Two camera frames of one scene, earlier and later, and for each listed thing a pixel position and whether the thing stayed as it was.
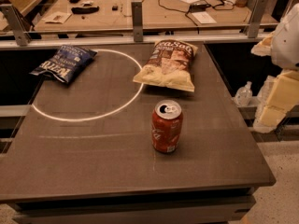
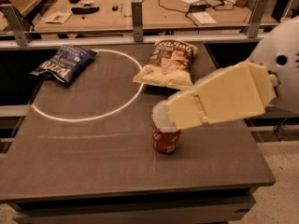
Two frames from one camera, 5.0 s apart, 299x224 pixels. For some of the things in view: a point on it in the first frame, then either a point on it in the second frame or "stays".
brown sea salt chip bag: (169, 64) stays
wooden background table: (162, 8) stays
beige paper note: (58, 18) stays
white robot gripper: (288, 44) to (284, 63)
